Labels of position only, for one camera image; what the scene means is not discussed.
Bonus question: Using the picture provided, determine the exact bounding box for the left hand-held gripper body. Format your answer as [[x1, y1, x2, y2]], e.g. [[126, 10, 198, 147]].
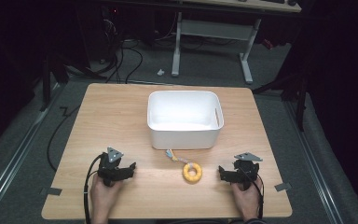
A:
[[97, 147, 125, 188]]

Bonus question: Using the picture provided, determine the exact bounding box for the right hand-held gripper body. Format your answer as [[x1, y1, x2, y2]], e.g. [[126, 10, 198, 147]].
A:
[[232, 151, 264, 191]]

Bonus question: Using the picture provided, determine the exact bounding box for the person's right hand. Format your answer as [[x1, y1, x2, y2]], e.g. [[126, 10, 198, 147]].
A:
[[231, 181, 264, 220]]

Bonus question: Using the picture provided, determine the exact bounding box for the grey tape piece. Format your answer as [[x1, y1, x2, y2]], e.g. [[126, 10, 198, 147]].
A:
[[274, 182, 293, 192], [39, 187, 63, 197]]

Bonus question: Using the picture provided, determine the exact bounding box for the white plastic bin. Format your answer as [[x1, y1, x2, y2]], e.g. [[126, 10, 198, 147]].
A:
[[146, 90, 225, 150]]

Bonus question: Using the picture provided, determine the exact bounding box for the black metal stand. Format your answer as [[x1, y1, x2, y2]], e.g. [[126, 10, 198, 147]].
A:
[[38, 54, 73, 112], [252, 74, 310, 133]]

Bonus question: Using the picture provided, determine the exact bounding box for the dark computer tower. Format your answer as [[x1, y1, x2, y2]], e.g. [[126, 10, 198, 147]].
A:
[[97, 5, 125, 64]]

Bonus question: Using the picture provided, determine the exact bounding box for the white-framed desk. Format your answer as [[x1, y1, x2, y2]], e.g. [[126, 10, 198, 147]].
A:
[[171, 0, 302, 85]]

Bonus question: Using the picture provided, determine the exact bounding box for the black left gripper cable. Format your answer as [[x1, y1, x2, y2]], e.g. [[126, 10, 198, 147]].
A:
[[83, 154, 104, 224]]

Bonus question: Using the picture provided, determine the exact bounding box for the yellow ring rope toy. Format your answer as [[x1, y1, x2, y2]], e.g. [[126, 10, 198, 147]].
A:
[[165, 148, 204, 184]]

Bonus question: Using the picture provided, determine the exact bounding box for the black floor cable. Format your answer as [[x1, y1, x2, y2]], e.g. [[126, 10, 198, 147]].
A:
[[46, 105, 82, 173]]

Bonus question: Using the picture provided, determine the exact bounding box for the metal floor rail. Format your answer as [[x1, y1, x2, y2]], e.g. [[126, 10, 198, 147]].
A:
[[283, 99, 346, 224], [0, 83, 63, 222]]

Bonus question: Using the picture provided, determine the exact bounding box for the bundle of black cables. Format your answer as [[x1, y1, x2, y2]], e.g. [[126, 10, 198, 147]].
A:
[[101, 18, 145, 85]]

